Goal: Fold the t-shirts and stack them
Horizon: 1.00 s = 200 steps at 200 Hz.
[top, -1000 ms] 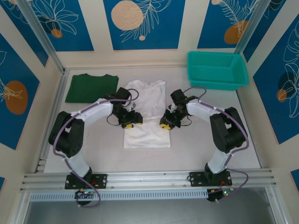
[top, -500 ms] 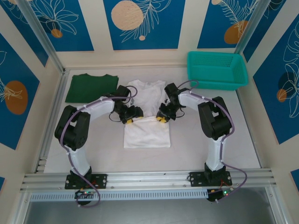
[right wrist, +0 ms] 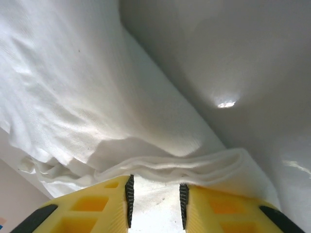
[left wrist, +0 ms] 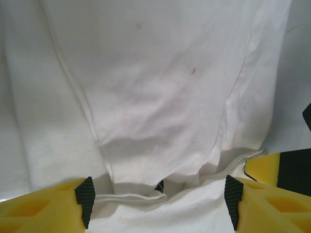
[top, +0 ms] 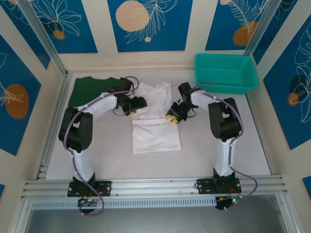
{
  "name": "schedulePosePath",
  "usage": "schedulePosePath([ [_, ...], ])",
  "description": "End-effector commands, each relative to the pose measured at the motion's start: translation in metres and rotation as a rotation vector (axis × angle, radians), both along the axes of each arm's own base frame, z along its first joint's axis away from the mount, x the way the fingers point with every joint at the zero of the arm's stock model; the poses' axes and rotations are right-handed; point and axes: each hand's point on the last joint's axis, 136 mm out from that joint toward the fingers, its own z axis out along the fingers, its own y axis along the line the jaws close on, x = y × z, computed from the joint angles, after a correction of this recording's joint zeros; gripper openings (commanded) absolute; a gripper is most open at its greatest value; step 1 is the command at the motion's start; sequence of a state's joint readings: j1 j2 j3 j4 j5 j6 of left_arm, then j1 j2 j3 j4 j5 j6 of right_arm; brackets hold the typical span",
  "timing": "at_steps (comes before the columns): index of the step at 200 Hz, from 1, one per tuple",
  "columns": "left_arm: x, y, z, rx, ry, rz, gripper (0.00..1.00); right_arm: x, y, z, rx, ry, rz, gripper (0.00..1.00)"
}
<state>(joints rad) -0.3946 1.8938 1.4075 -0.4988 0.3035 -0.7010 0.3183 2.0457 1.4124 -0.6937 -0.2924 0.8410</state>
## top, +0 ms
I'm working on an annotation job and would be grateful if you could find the white t-shirt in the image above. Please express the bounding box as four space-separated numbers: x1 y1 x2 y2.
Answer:
131 82 183 155

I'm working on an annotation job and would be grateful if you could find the teal plastic basket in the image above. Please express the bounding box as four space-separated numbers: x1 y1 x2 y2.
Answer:
194 53 259 96

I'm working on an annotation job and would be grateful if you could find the green folded t-shirt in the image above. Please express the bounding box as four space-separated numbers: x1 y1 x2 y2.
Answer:
67 76 122 108

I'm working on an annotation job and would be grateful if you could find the grey metal panel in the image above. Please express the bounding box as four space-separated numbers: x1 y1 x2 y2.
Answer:
23 194 296 233

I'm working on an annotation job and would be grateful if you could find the aluminium side rail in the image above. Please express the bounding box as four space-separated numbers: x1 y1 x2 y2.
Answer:
35 72 72 181

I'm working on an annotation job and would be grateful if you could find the blue floral wall panel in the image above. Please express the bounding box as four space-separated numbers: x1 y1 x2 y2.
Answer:
205 0 270 51
24 0 99 54
0 33 42 157
263 21 311 151
252 0 311 66
107 0 194 52
0 0 51 70

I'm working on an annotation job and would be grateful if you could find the aluminium mounting rail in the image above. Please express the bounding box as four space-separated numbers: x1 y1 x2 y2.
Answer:
20 174 290 200

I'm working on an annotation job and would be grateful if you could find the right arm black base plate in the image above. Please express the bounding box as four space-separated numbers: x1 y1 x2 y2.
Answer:
197 178 242 195

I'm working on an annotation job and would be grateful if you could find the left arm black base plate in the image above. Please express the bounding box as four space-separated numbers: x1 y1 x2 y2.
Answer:
67 180 112 198

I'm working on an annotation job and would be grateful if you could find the grey slotted cable duct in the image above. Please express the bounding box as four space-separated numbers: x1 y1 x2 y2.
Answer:
31 196 217 210

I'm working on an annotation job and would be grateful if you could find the aluminium frame post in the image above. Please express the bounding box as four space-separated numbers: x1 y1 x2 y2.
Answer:
237 0 282 72
17 0 71 78

